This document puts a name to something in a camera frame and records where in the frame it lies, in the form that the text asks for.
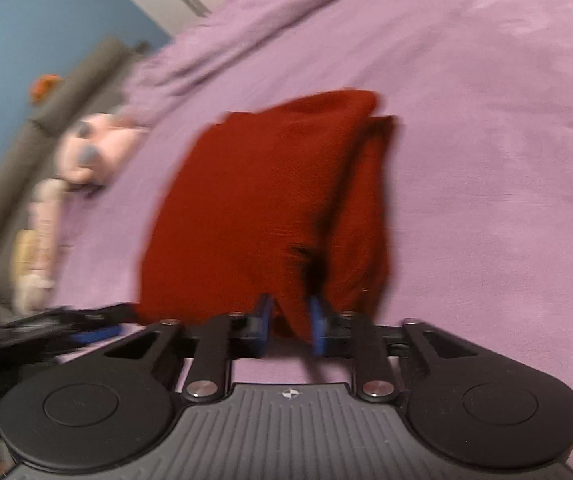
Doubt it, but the dark red knit cardigan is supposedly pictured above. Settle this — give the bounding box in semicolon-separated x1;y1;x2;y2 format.
137;89;397;340

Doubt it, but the beige plush toy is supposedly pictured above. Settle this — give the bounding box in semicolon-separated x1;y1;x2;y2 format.
11;178;68;315

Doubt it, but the pink plush toy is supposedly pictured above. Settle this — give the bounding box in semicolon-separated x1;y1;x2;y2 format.
54;113;149;188

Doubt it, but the grey headboard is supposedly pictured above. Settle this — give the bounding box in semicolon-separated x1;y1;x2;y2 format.
0;36;150;318

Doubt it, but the orange plush toy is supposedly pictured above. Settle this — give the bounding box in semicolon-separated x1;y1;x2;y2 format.
29;74;62;106

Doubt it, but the purple bed sheet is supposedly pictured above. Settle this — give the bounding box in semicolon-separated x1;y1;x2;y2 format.
52;0;573;466

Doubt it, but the purple duvet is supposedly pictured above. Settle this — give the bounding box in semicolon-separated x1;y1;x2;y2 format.
122;0;335;127

